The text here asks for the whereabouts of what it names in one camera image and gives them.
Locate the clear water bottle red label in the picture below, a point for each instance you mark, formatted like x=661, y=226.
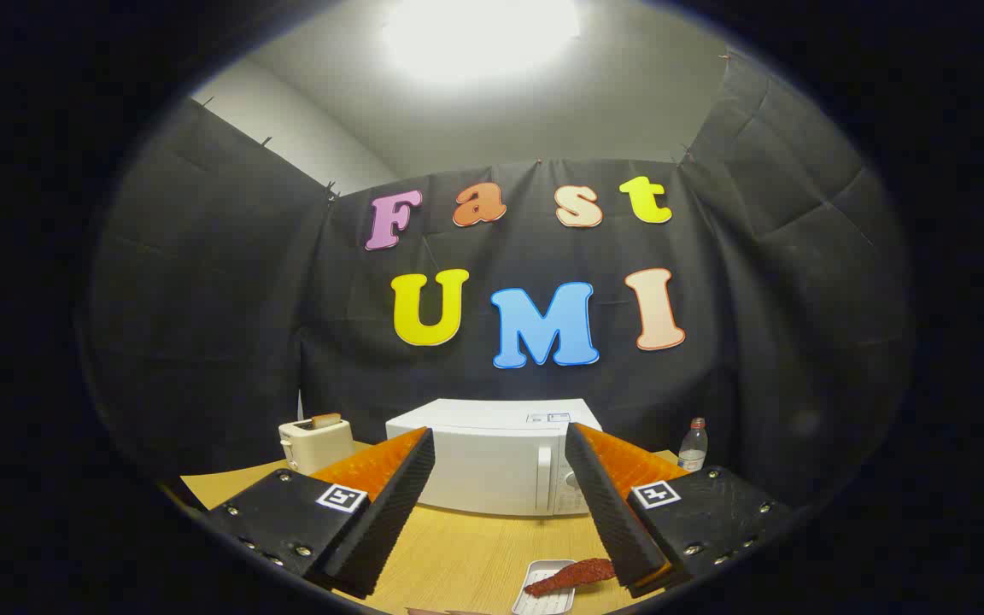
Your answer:
x=693, y=453

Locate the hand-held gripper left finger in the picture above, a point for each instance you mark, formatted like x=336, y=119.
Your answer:
x=389, y=521

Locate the toast slice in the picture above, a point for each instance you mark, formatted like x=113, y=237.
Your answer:
x=326, y=421

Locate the reddish brown meat piece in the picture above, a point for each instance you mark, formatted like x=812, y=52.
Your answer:
x=573, y=574

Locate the small white rectangular tray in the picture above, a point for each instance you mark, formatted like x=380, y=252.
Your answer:
x=543, y=605

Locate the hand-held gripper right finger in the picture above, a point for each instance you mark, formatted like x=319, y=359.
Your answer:
x=612, y=512

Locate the white toaster oven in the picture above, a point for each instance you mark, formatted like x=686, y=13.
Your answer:
x=483, y=461

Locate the cream toaster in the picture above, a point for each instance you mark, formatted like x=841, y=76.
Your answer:
x=317, y=446

